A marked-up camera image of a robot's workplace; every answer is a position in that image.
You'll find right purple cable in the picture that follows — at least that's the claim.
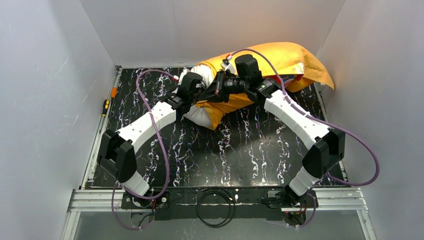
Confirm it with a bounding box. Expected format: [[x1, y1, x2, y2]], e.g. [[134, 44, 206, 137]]
[[230, 47, 381, 229]]

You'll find purple cable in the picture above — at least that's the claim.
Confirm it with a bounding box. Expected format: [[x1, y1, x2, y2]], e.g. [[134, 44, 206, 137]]
[[111, 69, 180, 231], [230, 47, 381, 229]]

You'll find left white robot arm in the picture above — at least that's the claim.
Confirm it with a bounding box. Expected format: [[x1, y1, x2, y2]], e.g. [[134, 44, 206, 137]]
[[97, 72, 203, 200]]

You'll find aluminium frame rail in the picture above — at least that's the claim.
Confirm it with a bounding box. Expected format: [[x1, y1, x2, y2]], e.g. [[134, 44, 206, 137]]
[[61, 187, 377, 240]]

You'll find orange printed pillowcase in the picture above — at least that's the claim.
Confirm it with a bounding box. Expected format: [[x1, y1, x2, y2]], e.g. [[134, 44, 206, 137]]
[[184, 42, 335, 130]]

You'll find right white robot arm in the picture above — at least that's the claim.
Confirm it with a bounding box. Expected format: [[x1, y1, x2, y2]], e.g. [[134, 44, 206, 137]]
[[185, 53, 346, 199]]

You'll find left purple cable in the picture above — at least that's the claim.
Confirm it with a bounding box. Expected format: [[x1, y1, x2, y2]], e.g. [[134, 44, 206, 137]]
[[111, 69, 180, 231]]

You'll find white pillow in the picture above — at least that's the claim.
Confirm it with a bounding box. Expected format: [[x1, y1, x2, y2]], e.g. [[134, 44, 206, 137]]
[[178, 63, 215, 129]]

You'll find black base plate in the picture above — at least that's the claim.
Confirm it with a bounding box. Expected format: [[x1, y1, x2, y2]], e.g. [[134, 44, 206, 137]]
[[120, 186, 319, 224]]

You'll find yellow handled screwdriver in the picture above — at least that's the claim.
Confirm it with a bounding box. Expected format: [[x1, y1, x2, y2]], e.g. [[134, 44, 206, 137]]
[[101, 87, 117, 117]]

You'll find black cable loop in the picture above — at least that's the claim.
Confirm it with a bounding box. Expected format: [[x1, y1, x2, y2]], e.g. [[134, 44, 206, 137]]
[[195, 187, 237, 229]]

